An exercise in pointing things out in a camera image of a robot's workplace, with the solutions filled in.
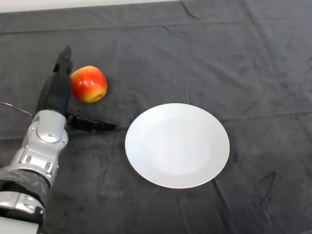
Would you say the round white plate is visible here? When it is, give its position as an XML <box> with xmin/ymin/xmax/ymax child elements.
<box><xmin>125</xmin><ymin>103</ymin><xmax>230</xmax><ymax>189</ymax></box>

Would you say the red yellow apple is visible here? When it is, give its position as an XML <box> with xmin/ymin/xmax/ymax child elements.
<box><xmin>70</xmin><ymin>65</ymin><xmax>108</xmax><ymax>104</ymax></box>

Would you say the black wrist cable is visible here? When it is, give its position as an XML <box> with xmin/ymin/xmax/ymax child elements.
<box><xmin>0</xmin><ymin>102</ymin><xmax>35</xmax><ymax>117</ymax></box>

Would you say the black cloth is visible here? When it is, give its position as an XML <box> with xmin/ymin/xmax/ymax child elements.
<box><xmin>0</xmin><ymin>0</ymin><xmax>312</xmax><ymax>234</ymax></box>

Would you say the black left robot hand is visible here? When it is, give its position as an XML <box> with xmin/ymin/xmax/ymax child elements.
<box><xmin>35</xmin><ymin>44</ymin><xmax>117</xmax><ymax>132</ymax></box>

